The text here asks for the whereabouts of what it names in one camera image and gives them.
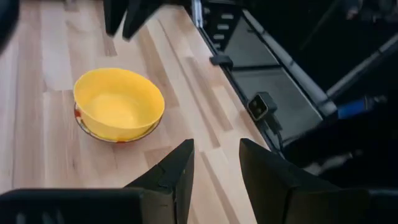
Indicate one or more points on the black table edge bracket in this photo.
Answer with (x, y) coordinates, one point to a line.
(221, 59)

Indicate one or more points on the yellow mini bowl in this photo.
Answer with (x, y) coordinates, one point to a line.
(118, 105)

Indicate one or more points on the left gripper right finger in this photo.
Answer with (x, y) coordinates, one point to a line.
(280, 193)

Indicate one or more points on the black metal table frame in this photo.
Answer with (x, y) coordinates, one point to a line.
(217, 15)

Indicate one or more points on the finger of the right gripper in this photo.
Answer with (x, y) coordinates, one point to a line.
(115, 15)
(138, 15)

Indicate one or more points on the black table-level camera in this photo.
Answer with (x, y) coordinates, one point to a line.
(258, 107)

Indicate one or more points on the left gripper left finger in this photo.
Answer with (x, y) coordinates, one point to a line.
(174, 174)

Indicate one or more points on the red bowl with floral inside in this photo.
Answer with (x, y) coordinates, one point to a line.
(77, 115)

